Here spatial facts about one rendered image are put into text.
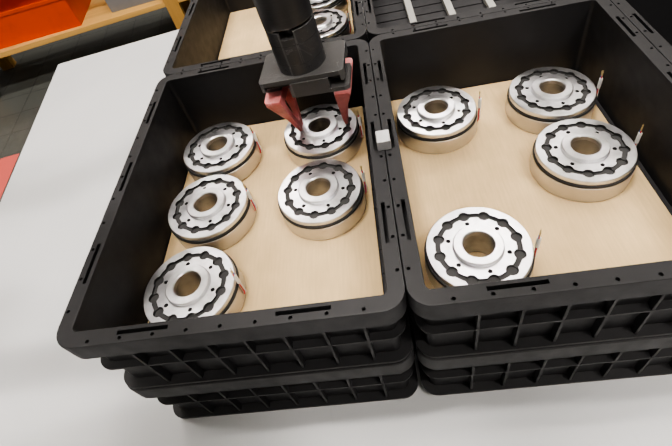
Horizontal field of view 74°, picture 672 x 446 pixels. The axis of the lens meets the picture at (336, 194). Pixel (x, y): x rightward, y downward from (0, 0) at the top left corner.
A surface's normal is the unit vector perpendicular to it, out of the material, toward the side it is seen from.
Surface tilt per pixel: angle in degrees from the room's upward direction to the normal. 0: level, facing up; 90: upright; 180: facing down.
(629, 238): 0
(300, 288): 0
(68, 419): 0
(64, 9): 90
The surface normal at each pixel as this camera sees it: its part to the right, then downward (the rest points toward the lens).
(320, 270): -0.18, -0.65
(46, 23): 0.21, 0.71
